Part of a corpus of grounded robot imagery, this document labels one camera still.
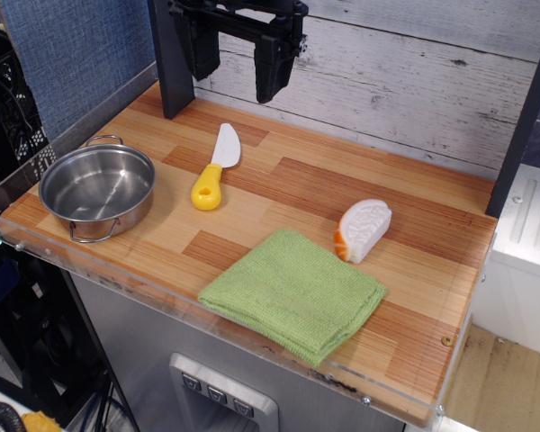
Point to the dark vertical post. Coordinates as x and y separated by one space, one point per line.
175 81
516 148

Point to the dark right vertical post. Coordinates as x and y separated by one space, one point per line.
516 148

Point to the dark left vertical post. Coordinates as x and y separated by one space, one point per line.
175 81

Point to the black plastic crate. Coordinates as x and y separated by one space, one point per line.
22 137

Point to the yellow handled toy knife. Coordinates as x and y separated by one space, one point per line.
206 192

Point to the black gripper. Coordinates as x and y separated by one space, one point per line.
276 28

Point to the white orange toy food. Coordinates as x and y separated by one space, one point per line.
360 228

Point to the green folded cloth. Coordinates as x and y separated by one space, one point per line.
297 294

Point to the clear acrylic table guard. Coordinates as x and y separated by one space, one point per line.
293 178

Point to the stainless steel pot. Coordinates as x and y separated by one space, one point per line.
100 190

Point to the yellow object at bottom left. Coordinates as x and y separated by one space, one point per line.
39 422

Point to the blue fabric partition panel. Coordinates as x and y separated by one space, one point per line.
84 61

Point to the white grooved appliance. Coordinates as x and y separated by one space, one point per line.
506 301

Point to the silver toy fridge cabinet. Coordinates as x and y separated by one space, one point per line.
138 342

